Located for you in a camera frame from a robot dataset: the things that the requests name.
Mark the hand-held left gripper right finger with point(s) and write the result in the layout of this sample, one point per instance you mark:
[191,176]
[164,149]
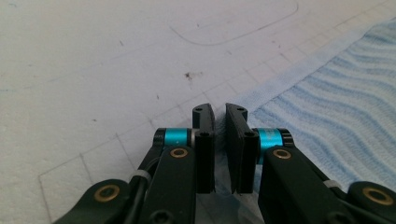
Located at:
[243,155]

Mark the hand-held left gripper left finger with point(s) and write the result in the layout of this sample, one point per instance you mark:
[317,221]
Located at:
[204,155]

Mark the blue striped towel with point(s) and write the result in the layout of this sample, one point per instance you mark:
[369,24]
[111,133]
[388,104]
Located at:
[336,109]

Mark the white grid mat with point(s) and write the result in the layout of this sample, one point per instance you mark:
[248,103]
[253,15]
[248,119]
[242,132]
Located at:
[93,77]

